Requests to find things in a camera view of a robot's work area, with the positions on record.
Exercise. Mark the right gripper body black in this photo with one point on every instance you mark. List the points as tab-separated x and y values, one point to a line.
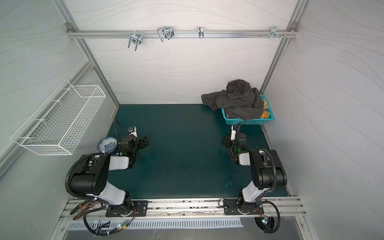
227	141

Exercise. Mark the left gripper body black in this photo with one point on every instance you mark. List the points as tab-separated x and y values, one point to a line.
141	143

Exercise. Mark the dark grey pinstripe shirt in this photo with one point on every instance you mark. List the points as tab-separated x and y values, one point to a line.
239	100

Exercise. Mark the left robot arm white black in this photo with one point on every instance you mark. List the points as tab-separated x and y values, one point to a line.
88	177

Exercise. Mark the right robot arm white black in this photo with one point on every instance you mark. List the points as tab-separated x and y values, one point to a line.
267	171

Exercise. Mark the blue white ceramic bowl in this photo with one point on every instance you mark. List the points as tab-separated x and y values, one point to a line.
107	145

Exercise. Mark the teal plastic basket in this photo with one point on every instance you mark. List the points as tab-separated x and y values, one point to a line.
248	122

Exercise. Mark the yellow patterned cloth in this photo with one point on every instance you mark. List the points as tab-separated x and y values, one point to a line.
266	112

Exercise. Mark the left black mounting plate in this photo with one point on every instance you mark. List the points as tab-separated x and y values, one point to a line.
133	208

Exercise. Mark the black mounting plate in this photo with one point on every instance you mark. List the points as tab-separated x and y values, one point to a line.
234	207
133	208

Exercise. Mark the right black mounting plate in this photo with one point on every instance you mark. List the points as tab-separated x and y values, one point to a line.
234	207

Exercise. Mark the orange black pliers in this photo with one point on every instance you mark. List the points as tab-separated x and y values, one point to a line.
81	208

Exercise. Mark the black round fan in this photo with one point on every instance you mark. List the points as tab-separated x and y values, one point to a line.
268	225

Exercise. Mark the metal double hook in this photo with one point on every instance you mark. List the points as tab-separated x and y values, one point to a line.
165	33

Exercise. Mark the white wire basket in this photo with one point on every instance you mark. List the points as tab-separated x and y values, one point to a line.
58	125

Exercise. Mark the white slotted cable duct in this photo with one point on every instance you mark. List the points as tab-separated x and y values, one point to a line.
146	224

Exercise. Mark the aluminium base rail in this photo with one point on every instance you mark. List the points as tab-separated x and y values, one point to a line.
196	208

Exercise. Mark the small metal ring hook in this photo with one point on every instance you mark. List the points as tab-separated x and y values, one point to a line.
201	32

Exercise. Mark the metal bracket with bolts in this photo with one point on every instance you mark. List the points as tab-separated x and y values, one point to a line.
273	34

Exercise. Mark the horizontal aluminium rail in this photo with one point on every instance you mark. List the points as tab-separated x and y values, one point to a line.
179	34

